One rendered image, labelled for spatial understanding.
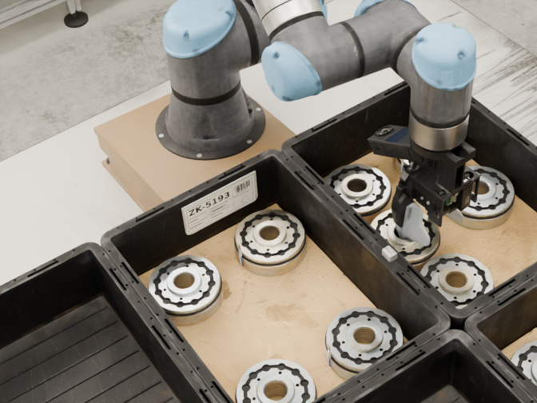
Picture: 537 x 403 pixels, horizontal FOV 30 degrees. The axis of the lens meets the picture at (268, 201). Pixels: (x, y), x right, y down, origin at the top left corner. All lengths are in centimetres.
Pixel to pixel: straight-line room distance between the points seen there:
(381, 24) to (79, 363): 60
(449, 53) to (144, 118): 71
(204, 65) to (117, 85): 152
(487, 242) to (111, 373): 57
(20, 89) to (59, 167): 134
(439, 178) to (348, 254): 17
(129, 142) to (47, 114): 135
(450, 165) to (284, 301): 31
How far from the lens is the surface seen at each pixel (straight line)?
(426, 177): 135
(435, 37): 122
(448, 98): 123
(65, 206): 177
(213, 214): 146
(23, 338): 144
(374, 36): 126
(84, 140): 188
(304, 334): 137
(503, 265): 147
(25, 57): 328
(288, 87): 122
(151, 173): 164
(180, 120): 166
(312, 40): 123
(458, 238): 149
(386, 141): 138
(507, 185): 153
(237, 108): 166
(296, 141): 148
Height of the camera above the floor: 195
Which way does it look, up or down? 47 degrees down
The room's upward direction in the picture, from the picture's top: 5 degrees counter-clockwise
